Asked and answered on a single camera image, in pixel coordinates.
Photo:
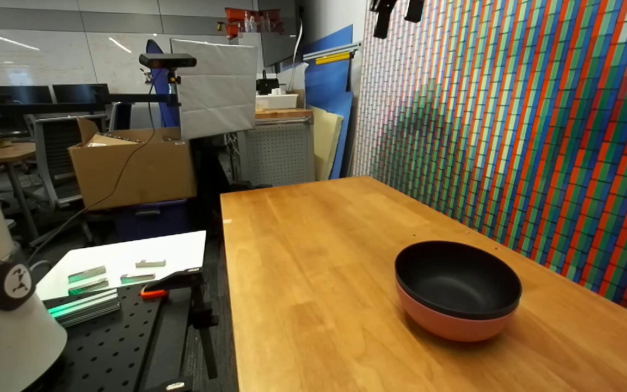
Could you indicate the blue camera stand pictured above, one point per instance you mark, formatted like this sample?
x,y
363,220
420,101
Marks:
x,y
162,94

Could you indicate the black perforated breadboard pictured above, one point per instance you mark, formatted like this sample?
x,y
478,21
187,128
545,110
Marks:
x,y
117,349

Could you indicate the grey office chair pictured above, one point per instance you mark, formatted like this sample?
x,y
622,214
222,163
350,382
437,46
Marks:
x,y
55,156

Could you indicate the black hanging fixture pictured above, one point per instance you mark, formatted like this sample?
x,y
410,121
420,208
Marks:
x,y
384,16

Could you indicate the white paper sheet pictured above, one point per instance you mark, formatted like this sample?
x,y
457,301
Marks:
x,y
139,254

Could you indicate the black computer monitor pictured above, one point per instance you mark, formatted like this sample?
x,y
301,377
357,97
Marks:
x,y
23,94
80,92

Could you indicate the blue board panel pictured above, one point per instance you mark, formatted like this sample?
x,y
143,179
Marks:
x,y
331,79

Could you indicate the white foam board panel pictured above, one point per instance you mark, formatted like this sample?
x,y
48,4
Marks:
x,y
216,89

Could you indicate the light-pink bowl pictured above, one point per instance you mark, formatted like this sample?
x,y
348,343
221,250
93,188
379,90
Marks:
x,y
452,324

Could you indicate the beige board panel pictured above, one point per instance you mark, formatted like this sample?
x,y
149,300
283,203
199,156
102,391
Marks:
x,y
324,143

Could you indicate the small silver metal bar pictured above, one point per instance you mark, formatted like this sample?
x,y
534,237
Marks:
x,y
138,277
151,264
87,273

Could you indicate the aluminium extrusion bar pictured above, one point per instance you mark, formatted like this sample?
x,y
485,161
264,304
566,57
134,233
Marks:
x,y
86,306

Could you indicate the blue storage bin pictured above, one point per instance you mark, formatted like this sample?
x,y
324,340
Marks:
x,y
152,220

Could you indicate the cardboard box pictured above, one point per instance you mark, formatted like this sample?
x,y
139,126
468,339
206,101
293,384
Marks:
x,y
136,170

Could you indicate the black stereo camera bar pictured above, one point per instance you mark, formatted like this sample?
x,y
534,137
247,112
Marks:
x,y
165,63

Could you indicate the black bowl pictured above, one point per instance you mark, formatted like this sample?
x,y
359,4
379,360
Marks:
x,y
457,280

